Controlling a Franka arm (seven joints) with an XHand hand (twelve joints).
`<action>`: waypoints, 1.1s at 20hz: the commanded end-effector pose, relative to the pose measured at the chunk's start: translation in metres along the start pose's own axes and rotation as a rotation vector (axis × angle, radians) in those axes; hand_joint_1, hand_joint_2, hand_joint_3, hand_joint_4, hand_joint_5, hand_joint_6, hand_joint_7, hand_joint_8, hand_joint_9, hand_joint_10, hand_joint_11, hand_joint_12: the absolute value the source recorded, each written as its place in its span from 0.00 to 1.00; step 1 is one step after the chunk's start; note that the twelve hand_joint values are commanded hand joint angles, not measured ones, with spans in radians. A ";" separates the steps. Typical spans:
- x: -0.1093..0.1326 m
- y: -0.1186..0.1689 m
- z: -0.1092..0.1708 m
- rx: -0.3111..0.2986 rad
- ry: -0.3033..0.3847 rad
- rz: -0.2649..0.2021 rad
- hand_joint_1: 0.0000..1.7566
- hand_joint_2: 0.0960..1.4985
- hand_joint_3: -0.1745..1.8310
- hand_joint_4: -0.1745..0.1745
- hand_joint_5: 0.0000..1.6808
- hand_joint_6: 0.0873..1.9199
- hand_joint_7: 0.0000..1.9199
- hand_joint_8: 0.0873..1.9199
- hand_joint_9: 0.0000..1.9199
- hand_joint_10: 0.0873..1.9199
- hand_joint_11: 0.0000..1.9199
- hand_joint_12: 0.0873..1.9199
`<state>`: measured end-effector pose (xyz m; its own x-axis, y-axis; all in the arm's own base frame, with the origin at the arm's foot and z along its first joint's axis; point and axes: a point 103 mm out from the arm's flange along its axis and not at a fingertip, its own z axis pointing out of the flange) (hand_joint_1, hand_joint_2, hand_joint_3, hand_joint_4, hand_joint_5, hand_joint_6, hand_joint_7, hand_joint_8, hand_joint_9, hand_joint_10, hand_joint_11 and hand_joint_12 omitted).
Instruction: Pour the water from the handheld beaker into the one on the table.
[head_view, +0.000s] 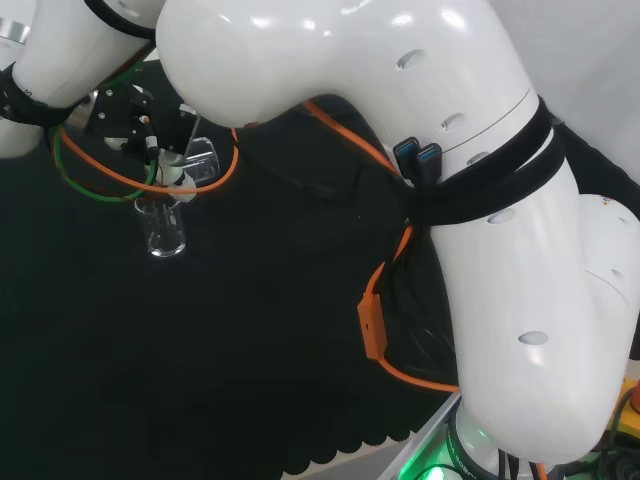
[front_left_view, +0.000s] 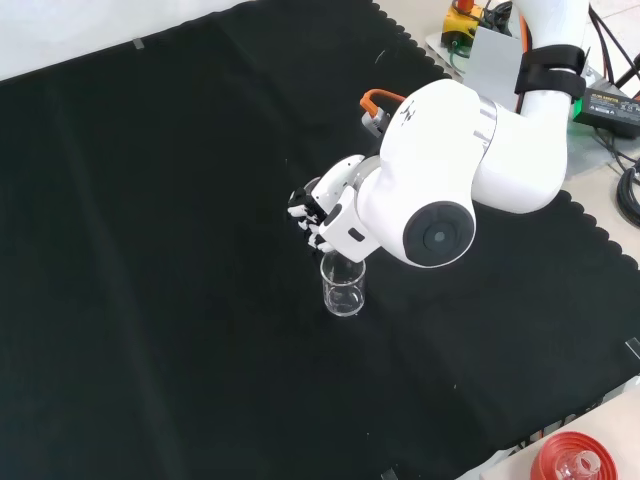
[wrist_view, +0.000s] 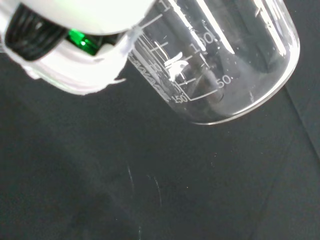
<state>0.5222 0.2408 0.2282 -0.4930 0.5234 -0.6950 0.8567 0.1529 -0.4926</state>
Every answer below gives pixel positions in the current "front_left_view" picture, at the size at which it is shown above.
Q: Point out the grey tape strip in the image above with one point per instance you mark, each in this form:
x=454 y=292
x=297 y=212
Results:
x=389 y=475
x=139 y=44
x=634 y=347

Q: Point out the pale board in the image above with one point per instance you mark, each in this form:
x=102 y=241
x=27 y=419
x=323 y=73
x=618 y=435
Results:
x=492 y=65

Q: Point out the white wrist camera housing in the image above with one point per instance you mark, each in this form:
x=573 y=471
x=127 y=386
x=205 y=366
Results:
x=345 y=232

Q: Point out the red ribbed round dish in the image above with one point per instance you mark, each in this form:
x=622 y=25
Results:
x=550 y=450

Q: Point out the black bench cloth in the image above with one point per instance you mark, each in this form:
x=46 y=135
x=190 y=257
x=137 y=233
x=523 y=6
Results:
x=150 y=275

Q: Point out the black power adapter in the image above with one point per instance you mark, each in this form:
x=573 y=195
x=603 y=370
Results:
x=610 y=107

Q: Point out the yellow stop button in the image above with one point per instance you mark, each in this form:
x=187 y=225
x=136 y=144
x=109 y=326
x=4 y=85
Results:
x=457 y=25

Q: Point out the tall clear glass beaker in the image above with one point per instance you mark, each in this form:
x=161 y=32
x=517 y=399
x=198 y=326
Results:
x=345 y=300

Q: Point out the small clear glass flask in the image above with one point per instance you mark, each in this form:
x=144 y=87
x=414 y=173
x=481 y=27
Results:
x=580 y=465

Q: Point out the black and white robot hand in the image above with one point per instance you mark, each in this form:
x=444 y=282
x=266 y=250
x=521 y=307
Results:
x=335 y=177

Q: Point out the grey metal base plate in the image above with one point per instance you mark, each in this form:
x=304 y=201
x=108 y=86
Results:
x=595 y=155

